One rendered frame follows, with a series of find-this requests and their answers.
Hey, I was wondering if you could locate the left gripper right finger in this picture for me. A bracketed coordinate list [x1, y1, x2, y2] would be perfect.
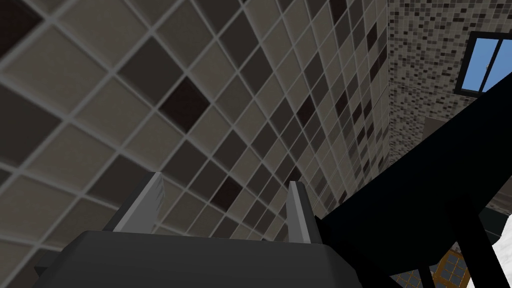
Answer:
[285, 180, 323, 245]

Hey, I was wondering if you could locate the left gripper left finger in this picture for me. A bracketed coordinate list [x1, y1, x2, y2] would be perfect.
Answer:
[102, 171, 166, 235]

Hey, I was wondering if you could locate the yellow framed glass door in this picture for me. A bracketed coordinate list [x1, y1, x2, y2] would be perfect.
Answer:
[389, 248, 472, 288]

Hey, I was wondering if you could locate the black framed window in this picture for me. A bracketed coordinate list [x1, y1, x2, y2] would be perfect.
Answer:
[453, 31, 512, 97]

